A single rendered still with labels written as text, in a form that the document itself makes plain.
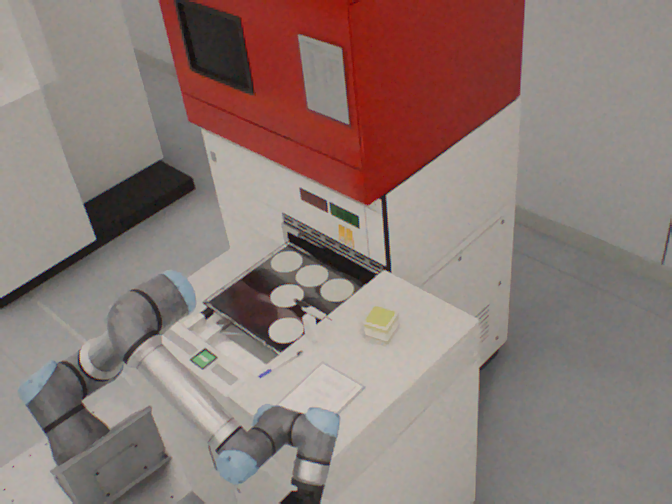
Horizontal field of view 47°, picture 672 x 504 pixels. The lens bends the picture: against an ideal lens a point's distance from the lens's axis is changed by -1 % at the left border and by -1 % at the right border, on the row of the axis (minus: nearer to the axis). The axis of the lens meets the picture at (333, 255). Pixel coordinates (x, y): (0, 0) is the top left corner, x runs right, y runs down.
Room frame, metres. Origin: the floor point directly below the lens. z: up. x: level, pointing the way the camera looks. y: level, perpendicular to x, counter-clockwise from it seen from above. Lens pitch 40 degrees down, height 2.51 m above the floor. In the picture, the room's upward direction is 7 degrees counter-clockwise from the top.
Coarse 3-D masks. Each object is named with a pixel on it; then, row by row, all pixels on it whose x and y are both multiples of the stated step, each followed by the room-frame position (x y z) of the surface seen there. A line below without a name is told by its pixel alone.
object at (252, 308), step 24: (264, 264) 1.93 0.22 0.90; (312, 264) 1.90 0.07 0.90; (240, 288) 1.83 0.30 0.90; (264, 288) 1.82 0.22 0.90; (312, 288) 1.79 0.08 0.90; (360, 288) 1.76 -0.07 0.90; (240, 312) 1.73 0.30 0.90; (264, 312) 1.71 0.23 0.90; (288, 312) 1.70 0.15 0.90; (264, 336) 1.61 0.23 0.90
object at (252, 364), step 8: (200, 328) 1.70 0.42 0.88; (224, 336) 1.65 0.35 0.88; (216, 344) 1.62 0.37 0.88; (224, 344) 1.62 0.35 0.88; (232, 344) 1.62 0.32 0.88; (224, 352) 1.59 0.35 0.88; (232, 352) 1.58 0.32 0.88; (240, 352) 1.58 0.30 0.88; (248, 352) 1.58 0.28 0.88; (232, 360) 1.55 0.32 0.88; (240, 360) 1.55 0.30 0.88; (248, 360) 1.55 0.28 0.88; (256, 360) 1.54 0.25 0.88; (248, 368) 1.51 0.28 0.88; (256, 368) 1.51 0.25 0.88
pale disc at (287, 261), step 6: (282, 252) 1.98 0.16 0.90; (288, 252) 1.98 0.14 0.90; (294, 252) 1.97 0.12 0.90; (276, 258) 1.95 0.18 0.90; (282, 258) 1.95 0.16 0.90; (288, 258) 1.95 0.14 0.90; (294, 258) 1.94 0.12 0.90; (300, 258) 1.94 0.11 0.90; (276, 264) 1.92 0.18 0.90; (282, 264) 1.92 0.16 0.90; (288, 264) 1.92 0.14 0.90; (294, 264) 1.91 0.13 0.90; (300, 264) 1.91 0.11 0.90; (282, 270) 1.89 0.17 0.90; (288, 270) 1.89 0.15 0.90
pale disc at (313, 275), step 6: (300, 270) 1.88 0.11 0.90; (306, 270) 1.88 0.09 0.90; (312, 270) 1.87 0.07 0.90; (318, 270) 1.87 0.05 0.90; (324, 270) 1.87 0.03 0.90; (300, 276) 1.85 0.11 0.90; (306, 276) 1.85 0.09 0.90; (312, 276) 1.85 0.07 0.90; (318, 276) 1.84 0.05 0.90; (324, 276) 1.84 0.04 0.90; (300, 282) 1.83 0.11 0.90; (306, 282) 1.82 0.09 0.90; (312, 282) 1.82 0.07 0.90; (318, 282) 1.81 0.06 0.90
